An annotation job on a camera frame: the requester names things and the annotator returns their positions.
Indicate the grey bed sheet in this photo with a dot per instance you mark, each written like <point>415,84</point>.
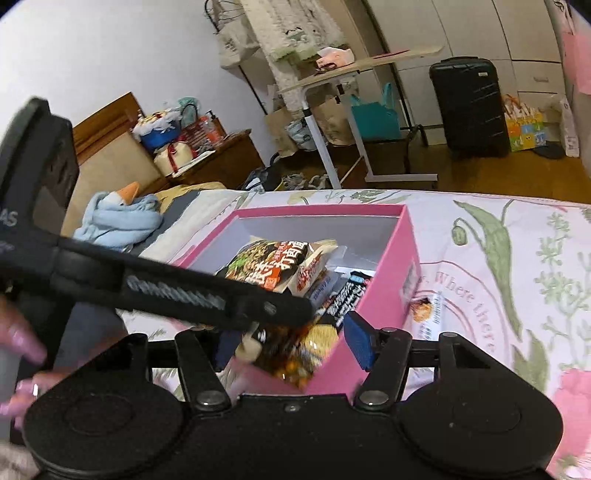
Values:
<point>173,221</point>

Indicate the pink hanging cloth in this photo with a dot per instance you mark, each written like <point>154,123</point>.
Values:
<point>577,46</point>

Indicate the black white striped snack packet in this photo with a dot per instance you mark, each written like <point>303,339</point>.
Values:
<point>347,295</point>

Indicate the fruit print snack packet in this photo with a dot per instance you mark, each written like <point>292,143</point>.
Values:
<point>295,353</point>

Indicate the pink cardboard box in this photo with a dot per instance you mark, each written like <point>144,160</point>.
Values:
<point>392,258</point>

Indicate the wooden nightstand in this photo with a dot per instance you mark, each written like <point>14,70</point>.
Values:
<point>226,159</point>

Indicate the red white snack packet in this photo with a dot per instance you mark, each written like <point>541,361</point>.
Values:
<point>315,267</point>

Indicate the black slippers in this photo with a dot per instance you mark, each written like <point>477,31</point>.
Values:
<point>549,150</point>

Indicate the orange print white snack packet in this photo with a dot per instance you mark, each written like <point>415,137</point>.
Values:
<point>427,314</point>

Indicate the white wardrobe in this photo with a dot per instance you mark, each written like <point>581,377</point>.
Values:
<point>461,27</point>

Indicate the blue goose plush toy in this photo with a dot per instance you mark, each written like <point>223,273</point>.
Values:
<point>120,224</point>

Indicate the yellow pillow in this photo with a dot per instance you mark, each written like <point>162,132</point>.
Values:
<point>184,191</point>

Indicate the blue snack packet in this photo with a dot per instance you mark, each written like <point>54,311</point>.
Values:
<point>324,290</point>

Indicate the black suitcase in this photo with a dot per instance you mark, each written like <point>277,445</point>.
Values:
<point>468,106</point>

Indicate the wooden headboard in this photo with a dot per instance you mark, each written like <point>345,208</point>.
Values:
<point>115,157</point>

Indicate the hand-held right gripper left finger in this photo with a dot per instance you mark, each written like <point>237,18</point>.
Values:
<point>224,350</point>

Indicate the white lace garment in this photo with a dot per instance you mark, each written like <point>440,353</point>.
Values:
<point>286,37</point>

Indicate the red striped bag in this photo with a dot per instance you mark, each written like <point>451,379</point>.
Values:
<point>203,134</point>

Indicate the pair of shoes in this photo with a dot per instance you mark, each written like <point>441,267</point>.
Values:
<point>300,181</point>

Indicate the cream gift box red ribbon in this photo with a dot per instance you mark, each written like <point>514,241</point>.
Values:
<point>173,157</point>

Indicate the white-legged side table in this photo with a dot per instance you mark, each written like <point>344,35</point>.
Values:
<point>355,69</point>

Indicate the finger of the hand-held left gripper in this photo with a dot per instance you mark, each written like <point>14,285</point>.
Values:
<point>277,311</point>

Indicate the black noodle packet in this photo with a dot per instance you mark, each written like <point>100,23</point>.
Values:
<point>263,263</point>

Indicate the person's left hand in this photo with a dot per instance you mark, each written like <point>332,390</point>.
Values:
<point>23,339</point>

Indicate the black bag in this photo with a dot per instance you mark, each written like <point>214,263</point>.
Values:
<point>264,177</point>

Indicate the white tote bag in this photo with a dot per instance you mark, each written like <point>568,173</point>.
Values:
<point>235,44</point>

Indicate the brown paper bag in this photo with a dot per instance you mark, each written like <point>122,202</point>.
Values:
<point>279,134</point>
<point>334,122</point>

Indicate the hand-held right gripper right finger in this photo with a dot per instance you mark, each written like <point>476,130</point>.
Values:
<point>358,339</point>

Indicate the colourful gift bag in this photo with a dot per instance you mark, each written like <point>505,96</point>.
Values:
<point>524,127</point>

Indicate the teal bag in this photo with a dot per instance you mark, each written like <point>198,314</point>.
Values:
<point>374,117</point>

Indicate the white plastic bag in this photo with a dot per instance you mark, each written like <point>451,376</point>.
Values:
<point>570,129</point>

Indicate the pink packet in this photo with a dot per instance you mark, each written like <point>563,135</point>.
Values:
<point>333,57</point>

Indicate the blue basket with white stuffing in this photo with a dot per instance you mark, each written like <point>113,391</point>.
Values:
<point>157,131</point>

